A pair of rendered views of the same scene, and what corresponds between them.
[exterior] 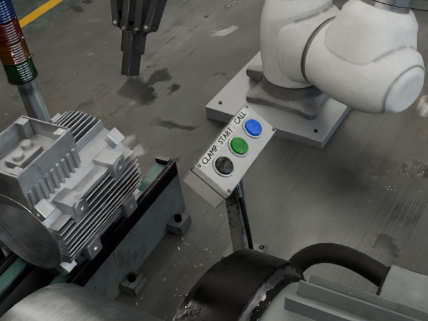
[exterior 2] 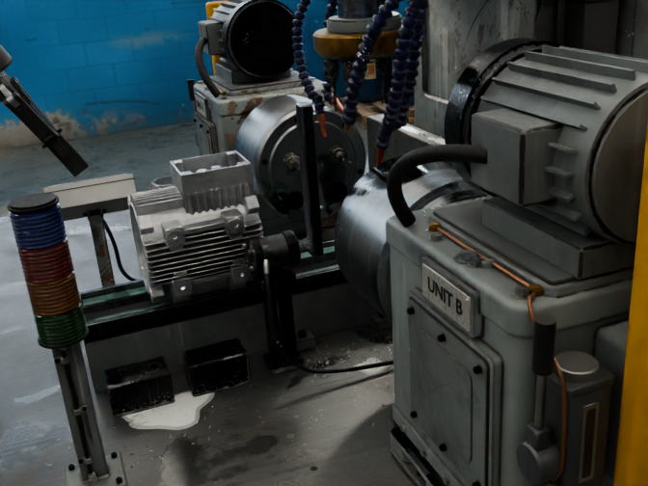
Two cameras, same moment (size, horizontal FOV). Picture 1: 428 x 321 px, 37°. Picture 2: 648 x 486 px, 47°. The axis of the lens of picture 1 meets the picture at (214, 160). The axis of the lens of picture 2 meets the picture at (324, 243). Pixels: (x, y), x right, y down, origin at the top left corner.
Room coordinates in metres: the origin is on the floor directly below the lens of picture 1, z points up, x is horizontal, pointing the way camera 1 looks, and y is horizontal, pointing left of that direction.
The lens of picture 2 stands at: (1.68, 1.15, 1.49)
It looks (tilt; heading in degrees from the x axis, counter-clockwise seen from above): 22 degrees down; 215
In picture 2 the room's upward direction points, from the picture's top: 4 degrees counter-clockwise
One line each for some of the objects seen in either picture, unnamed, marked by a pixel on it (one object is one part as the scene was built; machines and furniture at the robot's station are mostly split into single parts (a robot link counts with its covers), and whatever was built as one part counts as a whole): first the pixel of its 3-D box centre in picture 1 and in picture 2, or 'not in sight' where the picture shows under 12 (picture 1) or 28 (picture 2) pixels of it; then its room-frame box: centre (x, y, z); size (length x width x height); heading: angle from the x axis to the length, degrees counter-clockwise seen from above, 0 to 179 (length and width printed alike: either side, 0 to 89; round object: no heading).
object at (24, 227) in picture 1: (61, 191); (196, 237); (0.80, 0.26, 1.01); 0.20 x 0.19 x 0.19; 145
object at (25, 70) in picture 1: (19, 67); (60, 321); (1.17, 0.36, 1.05); 0.06 x 0.06 x 0.04
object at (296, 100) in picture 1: (288, 78); not in sight; (1.26, -0.21, 0.86); 0.22 x 0.18 x 0.06; 51
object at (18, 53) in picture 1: (12, 48); (53, 289); (1.17, 0.36, 1.10); 0.06 x 0.06 x 0.04
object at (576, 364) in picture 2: not in sight; (556, 393); (1.06, 0.97, 1.07); 0.08 x 0.07 x 0.20; 145
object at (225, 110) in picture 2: not in sight; (262, 149); (0.21, -0.06, 0.99); 0.35 x 0.31 x 0.37; 55
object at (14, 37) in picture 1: (4, 28); (45, 256); (1.17, 0.36, 1.14); 0.06 x 0.06 x 0.04
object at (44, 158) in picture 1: (27, 162); (212, 182); (0.76, 0.28, 1.11); 0.12 x 0.11 x 0.07; 145
